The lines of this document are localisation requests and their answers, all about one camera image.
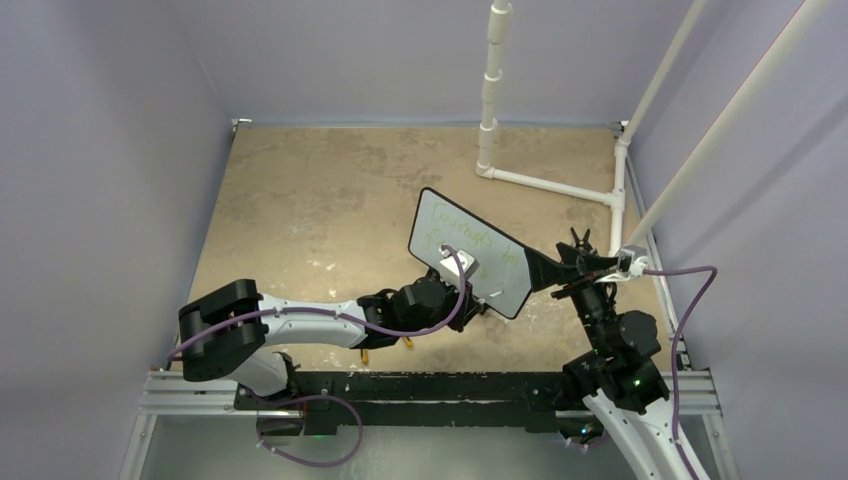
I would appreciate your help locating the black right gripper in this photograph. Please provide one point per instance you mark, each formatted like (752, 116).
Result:
(572, 265)

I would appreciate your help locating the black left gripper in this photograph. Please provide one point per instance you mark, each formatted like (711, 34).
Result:
(468, 306)

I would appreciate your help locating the black-framed whiteboard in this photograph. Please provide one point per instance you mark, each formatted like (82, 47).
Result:
(439, 220)

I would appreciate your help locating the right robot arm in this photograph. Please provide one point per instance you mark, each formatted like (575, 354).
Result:
(617, 380)

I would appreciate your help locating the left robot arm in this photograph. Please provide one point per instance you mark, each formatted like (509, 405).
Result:
(222, 331)

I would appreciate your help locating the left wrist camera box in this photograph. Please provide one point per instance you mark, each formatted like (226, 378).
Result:
(452, 265)

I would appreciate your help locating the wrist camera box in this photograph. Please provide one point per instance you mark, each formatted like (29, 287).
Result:
(632, 261)
(452, 265)

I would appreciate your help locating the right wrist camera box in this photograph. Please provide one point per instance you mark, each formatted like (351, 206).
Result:
(632, 261)

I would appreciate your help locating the yellow-handled pliers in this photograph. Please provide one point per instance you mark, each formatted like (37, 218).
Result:
(364, 353)

